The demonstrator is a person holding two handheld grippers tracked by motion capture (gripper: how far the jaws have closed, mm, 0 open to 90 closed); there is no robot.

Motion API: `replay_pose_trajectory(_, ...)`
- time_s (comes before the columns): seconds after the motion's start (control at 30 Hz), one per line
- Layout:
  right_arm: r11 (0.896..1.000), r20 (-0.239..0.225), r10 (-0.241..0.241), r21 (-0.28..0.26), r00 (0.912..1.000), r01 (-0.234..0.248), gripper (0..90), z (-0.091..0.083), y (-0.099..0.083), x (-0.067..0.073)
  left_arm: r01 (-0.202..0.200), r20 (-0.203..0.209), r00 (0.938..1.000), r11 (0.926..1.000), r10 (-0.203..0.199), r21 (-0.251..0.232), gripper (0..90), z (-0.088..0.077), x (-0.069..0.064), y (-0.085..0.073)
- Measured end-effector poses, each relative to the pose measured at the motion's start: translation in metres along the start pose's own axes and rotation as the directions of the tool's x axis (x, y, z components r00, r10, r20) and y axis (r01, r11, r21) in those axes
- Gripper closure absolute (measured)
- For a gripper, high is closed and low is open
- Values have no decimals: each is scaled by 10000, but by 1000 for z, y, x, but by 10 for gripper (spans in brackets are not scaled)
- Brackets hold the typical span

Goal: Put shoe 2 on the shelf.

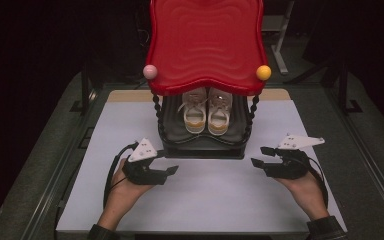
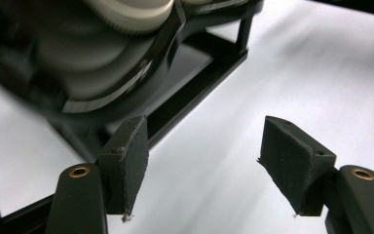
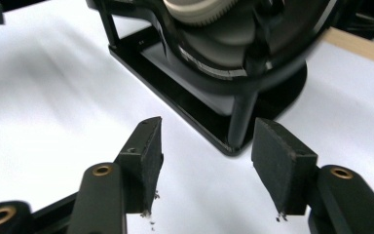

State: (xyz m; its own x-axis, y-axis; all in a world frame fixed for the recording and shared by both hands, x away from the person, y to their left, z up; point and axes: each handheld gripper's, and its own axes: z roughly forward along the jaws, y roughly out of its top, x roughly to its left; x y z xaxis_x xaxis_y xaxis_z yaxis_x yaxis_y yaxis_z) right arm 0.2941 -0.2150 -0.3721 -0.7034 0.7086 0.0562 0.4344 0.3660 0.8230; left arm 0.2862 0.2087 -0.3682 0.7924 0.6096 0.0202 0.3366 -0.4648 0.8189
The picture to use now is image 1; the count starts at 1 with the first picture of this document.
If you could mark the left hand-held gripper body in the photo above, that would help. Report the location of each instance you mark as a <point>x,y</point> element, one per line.
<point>143,175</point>

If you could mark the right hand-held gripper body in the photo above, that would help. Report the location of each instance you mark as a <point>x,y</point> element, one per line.
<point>290,166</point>

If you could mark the white and grey sneaker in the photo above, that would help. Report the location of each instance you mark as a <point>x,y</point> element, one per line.
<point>219,115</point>
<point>195,115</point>

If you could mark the red and black shoe rack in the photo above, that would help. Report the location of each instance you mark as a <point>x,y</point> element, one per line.
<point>206,50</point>

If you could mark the person's left hand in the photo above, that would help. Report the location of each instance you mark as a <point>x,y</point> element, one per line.
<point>123,191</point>

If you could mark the person's right hand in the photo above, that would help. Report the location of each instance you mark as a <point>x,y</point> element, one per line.
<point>306,191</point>

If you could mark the pale lilac table mat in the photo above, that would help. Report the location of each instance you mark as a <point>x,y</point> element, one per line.
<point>213,200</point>

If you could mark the black metal stand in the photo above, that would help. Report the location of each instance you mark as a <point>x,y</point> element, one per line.
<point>85,90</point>
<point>343,90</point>

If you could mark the metal floor rail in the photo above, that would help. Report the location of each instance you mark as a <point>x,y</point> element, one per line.
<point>370,166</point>
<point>53,186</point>

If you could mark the white metal desk frame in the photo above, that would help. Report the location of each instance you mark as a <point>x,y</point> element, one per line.
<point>281,46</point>

